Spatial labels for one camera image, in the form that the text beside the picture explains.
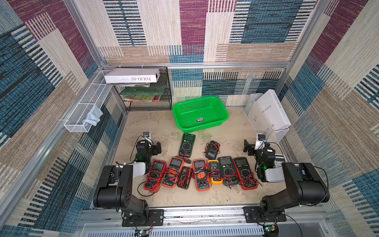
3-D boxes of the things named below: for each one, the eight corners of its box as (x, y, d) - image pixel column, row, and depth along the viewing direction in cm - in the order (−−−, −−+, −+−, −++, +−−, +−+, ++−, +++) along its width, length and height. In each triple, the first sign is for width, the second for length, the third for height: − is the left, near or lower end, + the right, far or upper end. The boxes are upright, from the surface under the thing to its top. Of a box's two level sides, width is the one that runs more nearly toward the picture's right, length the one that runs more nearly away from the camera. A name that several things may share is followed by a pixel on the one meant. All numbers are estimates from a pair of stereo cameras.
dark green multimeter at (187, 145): (178, 155, 96) (177, 154, 94) (183, 134, 107) (183, 132, 105) (191, 158, 95) (191, 156, 93) (195, 136, 106) (195, 134, 104)
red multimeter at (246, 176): (243, 191, 82) (245, 189, 80) (232, 160, 94) (233, 158, 91) (257, 188, 83) (259, 186, 81) (244, 158, 94) (245, 156, 92)
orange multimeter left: (161, 185, 85) (160, 183, 81) (172, 159, 95) (172, 156, 91) (173, 189, 83) (172, 187, 80) (183, 162, 93) (183, 159, 90)
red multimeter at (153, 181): (144, 189, 83) (142, 187, 80) (155, 162, 93) (153, 159, 90) (157, 192, 82) (156, 190, 78) (166, 165, 92) (165, 162, 88)
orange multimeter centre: (192, 191, 83) (192, 189, 79) (192, 162, 93) (192, 159, 90) (209, 191, 82) (210, 189, 79) (207, 162, 93) (208, 159, 90)
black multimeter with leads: (177, 187, 84) (176, 185, 81) (183, 168, 91) (182, 165, 88) (187, 190, 83) (187, 188, 80) (192, 170, 90) (192, 167, 87)
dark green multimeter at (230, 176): (223, 185, 84) (224, 184, 82) (217, 159, 94) (218, 157, 92) (239, 184, 85) (240, 182, 82) (231, 158, 95) (232, 155, 92)
